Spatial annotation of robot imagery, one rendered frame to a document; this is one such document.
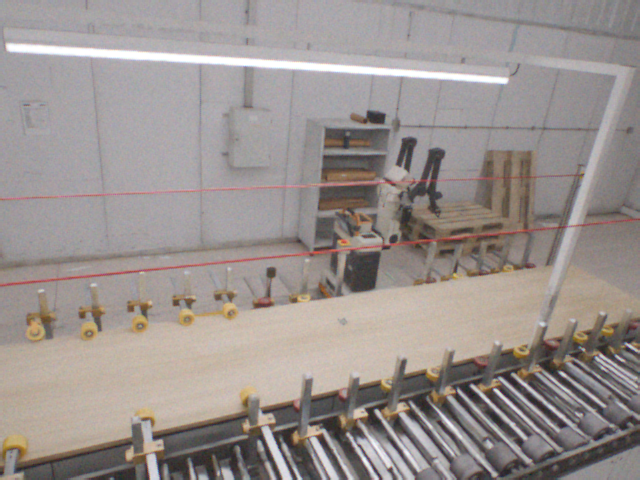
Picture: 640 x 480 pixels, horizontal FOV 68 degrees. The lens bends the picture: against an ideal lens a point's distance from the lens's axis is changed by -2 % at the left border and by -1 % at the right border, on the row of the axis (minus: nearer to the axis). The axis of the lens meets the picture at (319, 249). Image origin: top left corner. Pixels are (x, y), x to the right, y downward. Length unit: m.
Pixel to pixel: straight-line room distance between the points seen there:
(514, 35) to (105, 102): 5.04
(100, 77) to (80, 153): 0.76
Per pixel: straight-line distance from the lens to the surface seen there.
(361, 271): 4.40
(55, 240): 5.62
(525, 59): 3.09
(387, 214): 4.56
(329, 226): 6.23
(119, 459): 2.38
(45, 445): 2.28
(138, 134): 5.29
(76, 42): 2.13
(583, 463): 2.79
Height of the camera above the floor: 2.46
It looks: 24 degrees down
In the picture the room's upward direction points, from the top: 6 degrees clockwise
